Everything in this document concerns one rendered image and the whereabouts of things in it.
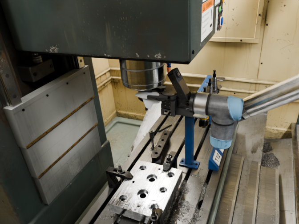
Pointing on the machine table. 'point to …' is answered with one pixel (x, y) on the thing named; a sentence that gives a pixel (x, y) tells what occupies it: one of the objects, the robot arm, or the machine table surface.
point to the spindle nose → (142, 74)
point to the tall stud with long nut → (151, 138)
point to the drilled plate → (140, 215)
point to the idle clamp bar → (166, 139)
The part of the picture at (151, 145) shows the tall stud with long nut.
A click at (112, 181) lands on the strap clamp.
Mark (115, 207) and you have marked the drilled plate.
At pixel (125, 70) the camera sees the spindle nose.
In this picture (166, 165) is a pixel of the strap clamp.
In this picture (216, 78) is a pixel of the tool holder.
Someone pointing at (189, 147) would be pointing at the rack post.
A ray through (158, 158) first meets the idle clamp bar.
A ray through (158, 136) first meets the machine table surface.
